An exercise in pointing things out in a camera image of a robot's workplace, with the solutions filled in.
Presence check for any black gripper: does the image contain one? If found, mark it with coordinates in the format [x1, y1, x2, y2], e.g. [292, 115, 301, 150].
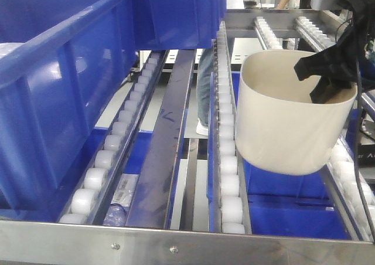
[294, 24, 374, 104]

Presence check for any white plastic bin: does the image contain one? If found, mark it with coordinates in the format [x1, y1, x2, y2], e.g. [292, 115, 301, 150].
[235, 50, 357, 175]

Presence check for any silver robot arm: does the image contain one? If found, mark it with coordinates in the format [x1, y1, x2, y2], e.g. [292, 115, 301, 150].
[294, 0, 374, 104]

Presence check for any steel front shelf beam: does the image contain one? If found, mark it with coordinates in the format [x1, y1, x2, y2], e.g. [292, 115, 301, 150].
[1, 220, 374, 264]

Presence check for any upper roller track right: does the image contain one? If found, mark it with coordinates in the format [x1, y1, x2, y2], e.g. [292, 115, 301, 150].
[295, 16, 335, 52]

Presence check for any upper roller track left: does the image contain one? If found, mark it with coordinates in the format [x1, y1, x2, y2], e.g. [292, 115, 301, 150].
[254, 16, 282, 50]

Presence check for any person leg in jeans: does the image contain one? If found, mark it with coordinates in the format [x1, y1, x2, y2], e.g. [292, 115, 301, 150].
[196, 47, 214, 128]

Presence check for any white shoe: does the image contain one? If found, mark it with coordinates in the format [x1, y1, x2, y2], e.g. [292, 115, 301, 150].
[196, 120, 209, 137]

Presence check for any white roller track right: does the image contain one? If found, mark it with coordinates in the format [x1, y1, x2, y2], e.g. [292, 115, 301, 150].
[328, 138, 374, 242]

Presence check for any white roller track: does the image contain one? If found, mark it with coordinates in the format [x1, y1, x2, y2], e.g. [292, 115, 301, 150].
[207, 22, 252, 235]
[59, 50, 169, 225]
[328, 138, 374, 242]

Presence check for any white roller track middle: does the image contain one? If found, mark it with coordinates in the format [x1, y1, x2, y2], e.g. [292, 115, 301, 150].
[207, 22, 252, 235]

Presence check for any blue crate upper middle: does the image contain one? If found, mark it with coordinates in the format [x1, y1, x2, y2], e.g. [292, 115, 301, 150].
[133, 0, 226, 50]

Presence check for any bagged item with barcode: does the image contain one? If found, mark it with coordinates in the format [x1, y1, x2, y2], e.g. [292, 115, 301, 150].
[103, 174, 139, 227]

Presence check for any large blue crate near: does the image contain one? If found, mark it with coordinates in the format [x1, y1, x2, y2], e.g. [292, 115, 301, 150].
[1, 0, 135, 210]

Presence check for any white roller track left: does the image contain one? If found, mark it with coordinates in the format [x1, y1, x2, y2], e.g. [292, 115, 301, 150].
[59, 50, 169, 225]

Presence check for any black cable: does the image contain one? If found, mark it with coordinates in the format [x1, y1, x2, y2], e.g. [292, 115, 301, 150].
[333, 1, 375, 242]

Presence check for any steel divider rail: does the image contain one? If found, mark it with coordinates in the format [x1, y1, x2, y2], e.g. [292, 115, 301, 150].
[126, 49, 196, 229]

